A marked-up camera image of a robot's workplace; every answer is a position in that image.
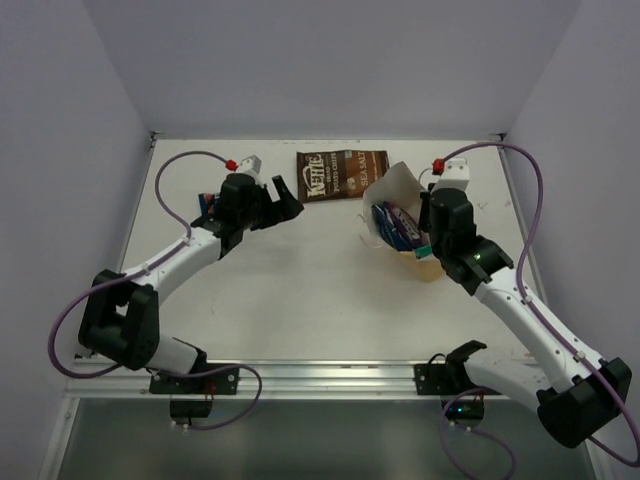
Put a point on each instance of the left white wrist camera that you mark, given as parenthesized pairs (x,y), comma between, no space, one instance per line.
(250,166)

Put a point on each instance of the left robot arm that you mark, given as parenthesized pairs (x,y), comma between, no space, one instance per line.
(121,320)

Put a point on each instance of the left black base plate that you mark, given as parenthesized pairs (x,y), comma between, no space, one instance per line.
(223,382)

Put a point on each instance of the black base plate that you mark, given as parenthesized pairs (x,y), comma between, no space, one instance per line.
(442,375)
(223,382)

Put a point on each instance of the right black controller box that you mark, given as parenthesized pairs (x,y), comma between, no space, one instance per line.
(465,411)

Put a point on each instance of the dark brown snack packet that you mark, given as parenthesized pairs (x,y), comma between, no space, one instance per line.
(337,175)

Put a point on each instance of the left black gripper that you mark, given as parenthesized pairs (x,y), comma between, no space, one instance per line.
(270,205)

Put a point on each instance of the blue chip snack bag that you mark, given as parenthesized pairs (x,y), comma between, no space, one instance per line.
(207,203)

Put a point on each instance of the aluminium mounting rail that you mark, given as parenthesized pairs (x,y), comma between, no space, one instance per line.
(300,377)

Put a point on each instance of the left black controller box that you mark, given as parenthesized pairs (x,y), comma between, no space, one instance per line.
(183,410)

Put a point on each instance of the blue white snack packet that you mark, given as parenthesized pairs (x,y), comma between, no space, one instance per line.
(399,230)

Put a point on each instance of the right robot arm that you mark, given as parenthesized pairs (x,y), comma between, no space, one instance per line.
(573,389)

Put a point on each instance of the brown paper bag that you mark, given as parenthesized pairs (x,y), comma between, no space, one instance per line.
(401,188)

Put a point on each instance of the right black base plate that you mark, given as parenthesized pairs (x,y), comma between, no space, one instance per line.
(442,375)

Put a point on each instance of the black controller box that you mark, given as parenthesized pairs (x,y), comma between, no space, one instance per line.
(183,410)
(465,411)

